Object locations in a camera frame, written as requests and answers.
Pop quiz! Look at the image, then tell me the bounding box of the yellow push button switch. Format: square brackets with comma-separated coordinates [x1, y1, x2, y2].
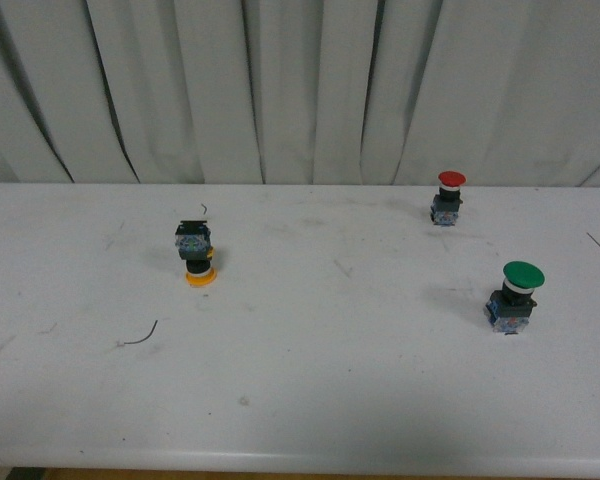
[175, 220, 216, 288]

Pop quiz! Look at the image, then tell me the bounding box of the red push button switch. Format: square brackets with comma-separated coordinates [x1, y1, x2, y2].
[430, 170, 466, 226]

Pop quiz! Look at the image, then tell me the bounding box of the green push button switch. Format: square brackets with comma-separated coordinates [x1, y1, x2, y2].
[485, 260, 545, 335]

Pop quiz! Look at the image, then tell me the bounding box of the thin curved wire piece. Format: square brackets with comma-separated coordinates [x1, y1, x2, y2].
[117, 319, 160, 348]

